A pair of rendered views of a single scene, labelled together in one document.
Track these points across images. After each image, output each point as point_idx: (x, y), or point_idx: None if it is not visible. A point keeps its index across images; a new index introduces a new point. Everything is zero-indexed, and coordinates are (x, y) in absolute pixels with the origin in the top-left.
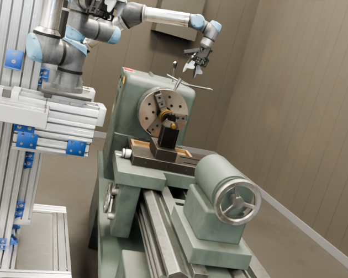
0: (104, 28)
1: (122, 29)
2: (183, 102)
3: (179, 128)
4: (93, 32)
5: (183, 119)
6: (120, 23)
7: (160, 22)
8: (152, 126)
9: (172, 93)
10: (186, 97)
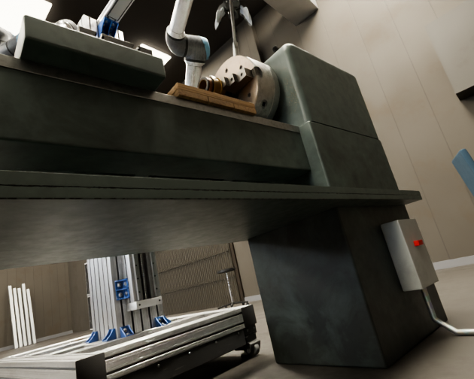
0: (10, 38)
1: (196, 68)
2: (241, 60)
3: (253, 92)
4: (2, 47)
5: (242, 74)
6: (187, 65)
7: (180, 19)
8: None
9: (226, 64)
10: (275, 59)
